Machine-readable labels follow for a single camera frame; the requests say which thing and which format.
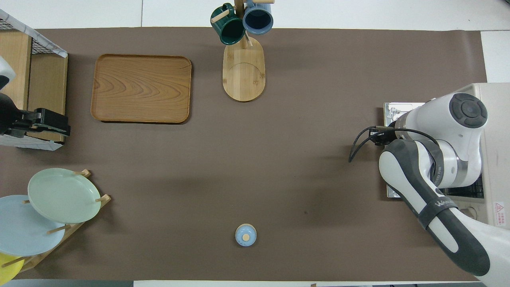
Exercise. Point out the beige toaster oven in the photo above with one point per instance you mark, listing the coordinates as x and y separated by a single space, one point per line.
498 159

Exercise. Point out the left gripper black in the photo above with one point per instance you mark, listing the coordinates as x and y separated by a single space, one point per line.
10 115

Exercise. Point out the large light blue plate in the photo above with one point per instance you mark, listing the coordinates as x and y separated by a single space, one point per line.
24 235

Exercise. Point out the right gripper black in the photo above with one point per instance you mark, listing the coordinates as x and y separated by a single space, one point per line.
384 137

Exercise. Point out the dark green mug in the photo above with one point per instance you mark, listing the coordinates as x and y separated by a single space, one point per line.
229 30

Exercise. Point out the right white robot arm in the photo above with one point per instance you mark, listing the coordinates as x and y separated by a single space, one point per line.
438 119

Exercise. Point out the blue mug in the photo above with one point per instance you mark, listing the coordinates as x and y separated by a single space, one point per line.
258 20

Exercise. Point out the rectangular wooden tray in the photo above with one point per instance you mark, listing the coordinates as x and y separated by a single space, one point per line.
141 87

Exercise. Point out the yellow plate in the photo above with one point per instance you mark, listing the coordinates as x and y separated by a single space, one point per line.
8 273

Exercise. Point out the wooden mug tree stand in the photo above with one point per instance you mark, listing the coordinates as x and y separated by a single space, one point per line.
244 75

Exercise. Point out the brown table mat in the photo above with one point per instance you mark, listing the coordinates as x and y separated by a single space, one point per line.
255 167

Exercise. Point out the wooden plate rack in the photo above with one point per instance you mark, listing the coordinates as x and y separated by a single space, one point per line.
59 235

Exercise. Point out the pale green plate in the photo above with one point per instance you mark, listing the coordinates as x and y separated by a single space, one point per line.
63 195

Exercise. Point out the wooden two-tier shelf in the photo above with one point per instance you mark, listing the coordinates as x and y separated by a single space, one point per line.
48 87

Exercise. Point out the white checked cloth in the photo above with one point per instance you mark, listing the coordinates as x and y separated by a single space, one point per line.
51 48

